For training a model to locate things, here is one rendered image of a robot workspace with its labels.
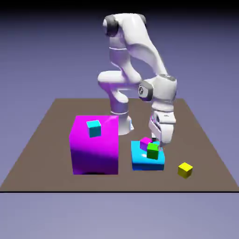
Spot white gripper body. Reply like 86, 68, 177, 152
148, 110, 176, 144

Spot large cyan box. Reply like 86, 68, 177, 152
131, 140, 166, 171

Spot small green cube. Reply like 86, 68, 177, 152
146, 142, 160, 161

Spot small magenta cube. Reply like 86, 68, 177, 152
140, 137, 153, 151

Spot large magenta box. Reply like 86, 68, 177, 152
69, 115, 120, 176

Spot small cyan cube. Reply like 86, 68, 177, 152
86, 119, 102, 138

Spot small yellow cube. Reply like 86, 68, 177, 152
177, 162, 193, 179

